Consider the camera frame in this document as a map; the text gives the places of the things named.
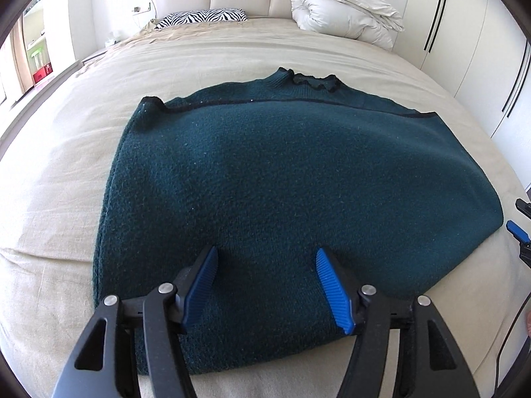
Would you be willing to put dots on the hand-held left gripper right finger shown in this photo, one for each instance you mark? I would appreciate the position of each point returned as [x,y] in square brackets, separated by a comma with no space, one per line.
[334,290]

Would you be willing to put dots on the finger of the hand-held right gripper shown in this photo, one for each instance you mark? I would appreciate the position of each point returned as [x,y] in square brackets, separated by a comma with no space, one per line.
[523,208]
[516,230]

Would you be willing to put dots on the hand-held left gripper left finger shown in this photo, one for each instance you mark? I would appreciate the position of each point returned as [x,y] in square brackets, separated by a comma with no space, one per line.
[201,286]

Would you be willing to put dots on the dark green knit sweater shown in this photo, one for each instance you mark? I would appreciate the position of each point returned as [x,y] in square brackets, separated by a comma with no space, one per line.
[269,174]

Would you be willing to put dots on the bed with beige sheet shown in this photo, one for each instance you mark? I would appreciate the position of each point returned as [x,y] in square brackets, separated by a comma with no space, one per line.
[62,174]

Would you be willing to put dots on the white wardrobe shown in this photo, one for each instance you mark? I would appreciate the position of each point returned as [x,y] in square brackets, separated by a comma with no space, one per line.
[473,20]

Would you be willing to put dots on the red box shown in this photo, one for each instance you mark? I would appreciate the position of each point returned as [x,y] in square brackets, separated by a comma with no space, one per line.
[41,75]

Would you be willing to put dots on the white folded duvet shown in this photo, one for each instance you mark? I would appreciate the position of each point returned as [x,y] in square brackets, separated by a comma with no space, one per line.
[344,8]

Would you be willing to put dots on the zebra print pillow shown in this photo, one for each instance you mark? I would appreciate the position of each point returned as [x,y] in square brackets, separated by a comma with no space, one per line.
[203,17]

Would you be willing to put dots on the green stool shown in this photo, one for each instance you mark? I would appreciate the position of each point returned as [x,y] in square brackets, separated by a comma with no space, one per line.
[36,56]

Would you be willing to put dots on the peach curtain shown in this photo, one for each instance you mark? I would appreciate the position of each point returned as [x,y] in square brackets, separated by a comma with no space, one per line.
[17,58]

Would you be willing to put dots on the wall socket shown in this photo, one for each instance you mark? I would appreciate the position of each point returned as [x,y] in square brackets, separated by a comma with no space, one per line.
[141,8]

